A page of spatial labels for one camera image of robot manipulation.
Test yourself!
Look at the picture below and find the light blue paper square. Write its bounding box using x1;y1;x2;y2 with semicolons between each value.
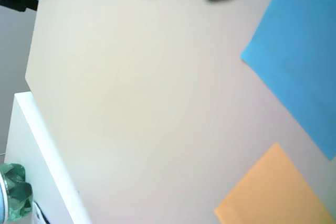
240;0;336;162

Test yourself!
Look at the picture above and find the orange paper square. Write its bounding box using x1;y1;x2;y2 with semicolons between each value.
214;142;335;224

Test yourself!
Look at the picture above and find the white neighbouring table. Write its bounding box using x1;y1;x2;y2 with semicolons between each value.
3;92;93;224

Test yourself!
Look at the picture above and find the green patterned bag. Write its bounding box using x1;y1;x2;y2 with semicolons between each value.
0;163;34;222

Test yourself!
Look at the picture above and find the pale blue round object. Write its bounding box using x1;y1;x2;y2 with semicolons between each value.
0;175;8;223

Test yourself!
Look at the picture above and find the thin black desk cable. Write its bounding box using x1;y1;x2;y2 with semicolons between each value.
33;201;51;224

